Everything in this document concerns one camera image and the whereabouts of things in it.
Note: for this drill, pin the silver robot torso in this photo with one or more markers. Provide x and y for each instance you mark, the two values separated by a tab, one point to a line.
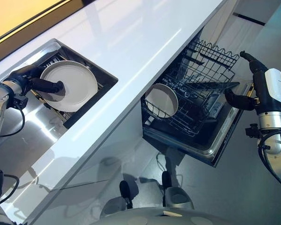
159	216

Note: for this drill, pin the silver robot right leg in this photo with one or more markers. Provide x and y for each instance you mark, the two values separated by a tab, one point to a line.
175	195

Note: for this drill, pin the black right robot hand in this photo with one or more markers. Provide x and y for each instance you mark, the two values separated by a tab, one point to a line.
262	87

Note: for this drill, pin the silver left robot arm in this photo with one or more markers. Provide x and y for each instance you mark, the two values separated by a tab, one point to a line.
0	105

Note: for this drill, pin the stainless dishwasher drawer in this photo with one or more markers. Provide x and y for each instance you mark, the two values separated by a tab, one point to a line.
215	131

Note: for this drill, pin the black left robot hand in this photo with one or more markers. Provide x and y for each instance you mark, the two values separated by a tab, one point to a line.
45	85

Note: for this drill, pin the silver robot leg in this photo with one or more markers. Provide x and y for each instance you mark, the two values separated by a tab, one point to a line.
175	195
123	199

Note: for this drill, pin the white round plate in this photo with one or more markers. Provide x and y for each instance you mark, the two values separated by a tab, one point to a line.
71	85

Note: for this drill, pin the black dish rack in sink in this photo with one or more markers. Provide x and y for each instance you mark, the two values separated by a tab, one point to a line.
53	61

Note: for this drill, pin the white plate with raised rim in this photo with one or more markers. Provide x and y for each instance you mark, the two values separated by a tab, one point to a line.
162	99

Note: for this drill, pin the stainless steel sink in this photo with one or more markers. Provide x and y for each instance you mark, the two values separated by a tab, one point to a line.
44	117

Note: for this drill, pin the silver robot left leg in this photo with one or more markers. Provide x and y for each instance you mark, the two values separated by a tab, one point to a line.
123	199

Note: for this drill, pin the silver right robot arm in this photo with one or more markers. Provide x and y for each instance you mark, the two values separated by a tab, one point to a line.
272	138

